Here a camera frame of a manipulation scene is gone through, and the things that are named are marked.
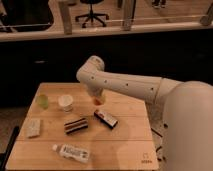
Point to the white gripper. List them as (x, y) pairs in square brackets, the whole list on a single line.
[(96, 92)]

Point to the red yellow apple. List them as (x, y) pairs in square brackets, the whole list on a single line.
[(97, 101)]

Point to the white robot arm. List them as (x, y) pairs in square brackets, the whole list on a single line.
[(187, 111)]

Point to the white paper cup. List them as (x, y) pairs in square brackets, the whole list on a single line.
[(65, 102)]

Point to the green plastic cup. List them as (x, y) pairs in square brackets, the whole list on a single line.
[(42, 101)]

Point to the black red white box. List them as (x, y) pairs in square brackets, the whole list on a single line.
[(106, 118)]

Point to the striped brown white box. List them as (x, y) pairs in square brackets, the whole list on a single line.
[(72, 126)]

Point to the wooden table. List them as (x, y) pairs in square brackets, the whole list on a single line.
[(128, 146)]

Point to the clear plastic bottle white label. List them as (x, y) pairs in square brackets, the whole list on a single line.
[(69, 151)]

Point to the beige sponge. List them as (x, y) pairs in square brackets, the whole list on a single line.
[(33, 128)]

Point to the black office chair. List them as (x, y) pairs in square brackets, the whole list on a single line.
[(91, 15)]

